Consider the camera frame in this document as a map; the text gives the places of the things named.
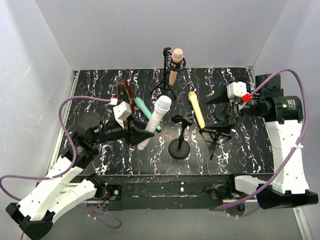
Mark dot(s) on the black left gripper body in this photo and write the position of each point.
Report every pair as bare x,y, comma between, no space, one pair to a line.
128,132

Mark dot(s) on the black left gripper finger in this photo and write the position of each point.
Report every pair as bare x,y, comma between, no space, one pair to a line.
138,124
138,135

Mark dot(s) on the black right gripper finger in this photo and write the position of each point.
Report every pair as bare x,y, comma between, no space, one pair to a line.
224,126
219,98

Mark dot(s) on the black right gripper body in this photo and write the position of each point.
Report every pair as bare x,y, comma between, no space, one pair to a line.
232,110

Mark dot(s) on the white microphone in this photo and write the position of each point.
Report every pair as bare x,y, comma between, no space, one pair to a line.
161,107

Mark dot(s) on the black round-base clip stand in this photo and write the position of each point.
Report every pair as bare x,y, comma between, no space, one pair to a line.
179,148

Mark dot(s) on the pink microphone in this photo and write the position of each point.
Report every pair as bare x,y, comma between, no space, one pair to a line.
176,59

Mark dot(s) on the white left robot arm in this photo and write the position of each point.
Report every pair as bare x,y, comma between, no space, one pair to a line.
38,211

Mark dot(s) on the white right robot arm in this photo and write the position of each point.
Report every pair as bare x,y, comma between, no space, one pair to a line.
285,119

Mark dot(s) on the black tripod clip stand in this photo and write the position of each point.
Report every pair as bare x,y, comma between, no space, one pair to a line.
227,110

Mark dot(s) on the mint green microphone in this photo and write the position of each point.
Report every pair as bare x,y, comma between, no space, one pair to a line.
147,113

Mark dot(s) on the yellow microphone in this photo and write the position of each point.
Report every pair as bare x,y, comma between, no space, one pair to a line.
192,97

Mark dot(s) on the brown wooden metronome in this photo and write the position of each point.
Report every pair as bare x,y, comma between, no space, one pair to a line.
125,93

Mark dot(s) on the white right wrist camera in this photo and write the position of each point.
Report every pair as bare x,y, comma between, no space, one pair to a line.
238,90

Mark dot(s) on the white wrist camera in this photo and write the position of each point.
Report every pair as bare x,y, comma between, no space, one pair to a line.
238,90
121,113

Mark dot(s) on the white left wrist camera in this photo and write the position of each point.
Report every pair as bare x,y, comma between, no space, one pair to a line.
121,113

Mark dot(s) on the black tripod shock-mount stand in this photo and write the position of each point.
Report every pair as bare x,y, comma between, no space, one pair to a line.
164,84

